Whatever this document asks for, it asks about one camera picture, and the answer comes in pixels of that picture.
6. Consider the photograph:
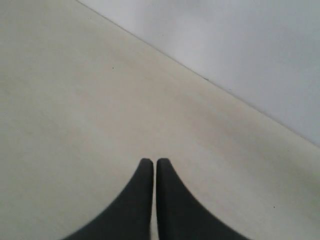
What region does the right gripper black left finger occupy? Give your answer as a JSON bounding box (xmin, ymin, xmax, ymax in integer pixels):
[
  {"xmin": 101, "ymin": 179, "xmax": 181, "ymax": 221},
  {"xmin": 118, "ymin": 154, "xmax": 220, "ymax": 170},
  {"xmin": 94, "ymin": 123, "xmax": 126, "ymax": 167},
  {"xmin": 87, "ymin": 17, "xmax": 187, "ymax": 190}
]
[{"xmin": 65, "ymin": 158, "xmax": 154, "ymax": 240}]

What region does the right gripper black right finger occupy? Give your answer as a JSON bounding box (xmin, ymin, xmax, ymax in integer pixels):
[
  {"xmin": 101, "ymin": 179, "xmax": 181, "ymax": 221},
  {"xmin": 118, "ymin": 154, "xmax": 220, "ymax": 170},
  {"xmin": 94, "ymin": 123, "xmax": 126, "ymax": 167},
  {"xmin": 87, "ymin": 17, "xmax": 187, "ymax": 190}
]
[{"xmin": 155, "ymin": 158, "xmax": 247, "ymax": 240}]

